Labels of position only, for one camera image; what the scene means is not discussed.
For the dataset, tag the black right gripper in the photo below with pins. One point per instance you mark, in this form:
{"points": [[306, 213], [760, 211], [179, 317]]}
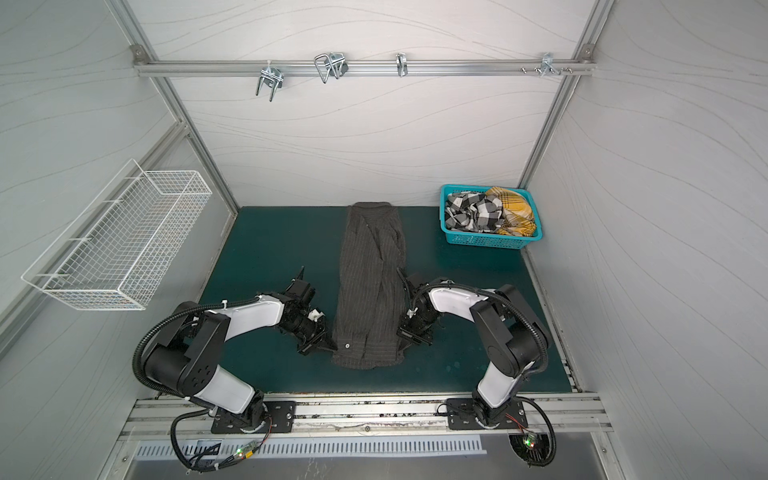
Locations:
{"points": [[414, 318]]}

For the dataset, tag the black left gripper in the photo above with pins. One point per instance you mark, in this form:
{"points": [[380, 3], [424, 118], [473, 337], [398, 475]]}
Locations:
{"points": [[321, 341]]}

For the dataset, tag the dark grey pinstriped shirt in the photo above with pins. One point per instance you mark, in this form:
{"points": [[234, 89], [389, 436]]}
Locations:
{"points": [[372, 295]]}

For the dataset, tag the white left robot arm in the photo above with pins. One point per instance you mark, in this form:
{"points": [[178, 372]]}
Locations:
{"points": [[181, 355]]}

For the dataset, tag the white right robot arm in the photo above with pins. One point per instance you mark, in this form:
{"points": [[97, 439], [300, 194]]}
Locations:
{"points": [[511, 334]]}

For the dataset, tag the white vent grille strip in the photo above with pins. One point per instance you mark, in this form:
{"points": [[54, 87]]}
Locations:
{"points": [[324, 447]]}

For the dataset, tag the black white checkered shirt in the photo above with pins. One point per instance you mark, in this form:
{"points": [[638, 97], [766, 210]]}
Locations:
{"points": [[473, 212]]}

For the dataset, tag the teal plastic laundry basket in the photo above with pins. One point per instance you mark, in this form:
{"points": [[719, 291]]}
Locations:
{"points": [[491, 240]]}

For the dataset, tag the yellow plaid shirt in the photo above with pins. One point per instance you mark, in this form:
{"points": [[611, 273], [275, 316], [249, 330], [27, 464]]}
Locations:
{"points": [[517, 214]]}

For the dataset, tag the metal clamp hook left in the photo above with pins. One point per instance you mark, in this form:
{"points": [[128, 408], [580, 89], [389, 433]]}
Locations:
{"points": [[270, 80]]}

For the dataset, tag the metal clamp hook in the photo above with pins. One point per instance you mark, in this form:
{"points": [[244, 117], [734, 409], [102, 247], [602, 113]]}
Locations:
{"points": [[331, 65], [270, 80]]}

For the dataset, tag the metal clamp hook middle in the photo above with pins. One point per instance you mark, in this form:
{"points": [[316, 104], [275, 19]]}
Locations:
{"points": [[331, 65]]}

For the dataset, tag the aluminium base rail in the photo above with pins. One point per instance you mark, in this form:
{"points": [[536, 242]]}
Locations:
{"points": [[317, 415]]}

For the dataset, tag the white wire wall basket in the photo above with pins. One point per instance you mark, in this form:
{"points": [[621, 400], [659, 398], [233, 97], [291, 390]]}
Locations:
{"points": [[115, 253]]}

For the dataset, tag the aluminium horizontal rail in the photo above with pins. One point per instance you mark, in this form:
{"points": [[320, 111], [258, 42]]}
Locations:
{"points": [[357, 68]]}

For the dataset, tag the small metal ring clamp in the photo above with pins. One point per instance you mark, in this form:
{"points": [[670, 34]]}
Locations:
{"points": [[401, 65]]}

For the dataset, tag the metal bracket right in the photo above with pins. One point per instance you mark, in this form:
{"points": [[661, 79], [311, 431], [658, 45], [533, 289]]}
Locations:
{"points": [[547, 67]]}

